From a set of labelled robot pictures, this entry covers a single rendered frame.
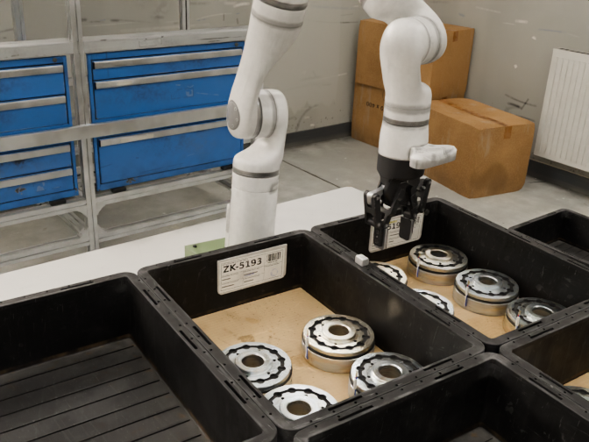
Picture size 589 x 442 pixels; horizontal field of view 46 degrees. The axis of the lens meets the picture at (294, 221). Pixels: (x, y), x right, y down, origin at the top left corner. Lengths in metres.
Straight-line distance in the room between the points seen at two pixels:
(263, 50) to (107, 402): 0.64
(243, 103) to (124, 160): 1.73
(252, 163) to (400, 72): 0.41
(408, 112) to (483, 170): 2.90
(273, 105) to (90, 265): 0.53
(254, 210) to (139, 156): 1.69
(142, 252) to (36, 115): 1.31
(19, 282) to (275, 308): 0.60
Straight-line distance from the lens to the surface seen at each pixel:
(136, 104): 2.94
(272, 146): 1.33
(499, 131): 3.92
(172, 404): 0.92
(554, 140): 4.23
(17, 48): 2.70
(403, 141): 1.05
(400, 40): 1.01
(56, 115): 2.82
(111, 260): 1.55
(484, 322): 1.14
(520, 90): 4.45
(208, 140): 3.14
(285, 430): 0.73
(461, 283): 1.17
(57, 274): 1.52
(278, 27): 1.21
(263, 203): 1.34
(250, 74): 1.25
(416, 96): 1.04
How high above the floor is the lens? 1.40
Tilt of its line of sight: 24 degrees down
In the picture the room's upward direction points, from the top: 3 degrees clockwise
